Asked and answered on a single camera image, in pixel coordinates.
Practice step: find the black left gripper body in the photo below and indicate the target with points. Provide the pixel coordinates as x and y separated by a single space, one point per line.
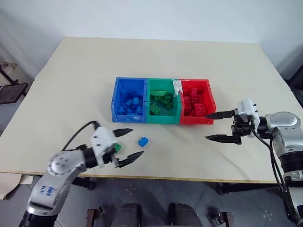
111 159

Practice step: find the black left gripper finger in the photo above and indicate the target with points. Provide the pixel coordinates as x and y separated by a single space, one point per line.
122 132
131 158

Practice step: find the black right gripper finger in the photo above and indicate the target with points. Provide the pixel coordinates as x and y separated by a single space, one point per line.
220 115
222 138

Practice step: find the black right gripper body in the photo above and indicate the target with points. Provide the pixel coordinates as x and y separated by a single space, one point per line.
239 127

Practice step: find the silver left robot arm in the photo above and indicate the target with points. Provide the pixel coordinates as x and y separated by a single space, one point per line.
61 165

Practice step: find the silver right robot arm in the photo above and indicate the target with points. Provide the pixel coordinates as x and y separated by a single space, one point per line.
284 125

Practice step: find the small green toy block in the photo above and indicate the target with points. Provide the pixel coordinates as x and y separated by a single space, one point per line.
118 147

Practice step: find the red plastic bin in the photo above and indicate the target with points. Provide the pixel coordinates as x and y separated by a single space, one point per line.
210 101

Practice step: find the small blue toy block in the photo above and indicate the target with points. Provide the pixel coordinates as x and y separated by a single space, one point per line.
143 141

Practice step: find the blue plastic bin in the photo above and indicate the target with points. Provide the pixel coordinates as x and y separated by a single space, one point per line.
116 111

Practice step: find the green four-stud toy block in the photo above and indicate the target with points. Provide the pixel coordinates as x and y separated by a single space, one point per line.
155 109

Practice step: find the green plastic bin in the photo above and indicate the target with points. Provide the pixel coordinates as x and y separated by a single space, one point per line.
175 113

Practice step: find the flat green toy piece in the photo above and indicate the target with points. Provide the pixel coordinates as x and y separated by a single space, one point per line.
158 92

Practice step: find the dark rounded shape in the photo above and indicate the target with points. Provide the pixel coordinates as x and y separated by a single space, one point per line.
183 214
129 214

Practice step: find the dark object beside table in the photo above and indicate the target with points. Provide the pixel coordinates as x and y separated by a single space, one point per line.
297 75

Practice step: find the beige board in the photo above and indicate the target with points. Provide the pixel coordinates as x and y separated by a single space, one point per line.
9 184

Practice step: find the black mesh tray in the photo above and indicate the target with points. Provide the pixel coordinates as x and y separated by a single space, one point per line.
13 92

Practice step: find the black metal stand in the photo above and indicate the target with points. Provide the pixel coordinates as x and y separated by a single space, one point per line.
9 75

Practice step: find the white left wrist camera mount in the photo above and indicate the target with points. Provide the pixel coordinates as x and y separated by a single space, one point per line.
103 140

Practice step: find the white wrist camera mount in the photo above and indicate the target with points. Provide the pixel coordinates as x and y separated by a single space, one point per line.
103 140
247 107

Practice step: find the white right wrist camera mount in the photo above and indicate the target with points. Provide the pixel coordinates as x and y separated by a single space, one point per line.
247 107

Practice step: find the black table frame leg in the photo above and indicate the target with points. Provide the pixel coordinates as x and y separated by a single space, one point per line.
84 182

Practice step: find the black table frame beam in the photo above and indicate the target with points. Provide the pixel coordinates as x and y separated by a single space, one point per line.
248 187

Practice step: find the rusty metal bracket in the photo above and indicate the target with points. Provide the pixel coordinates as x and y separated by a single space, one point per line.
95 214
221 218

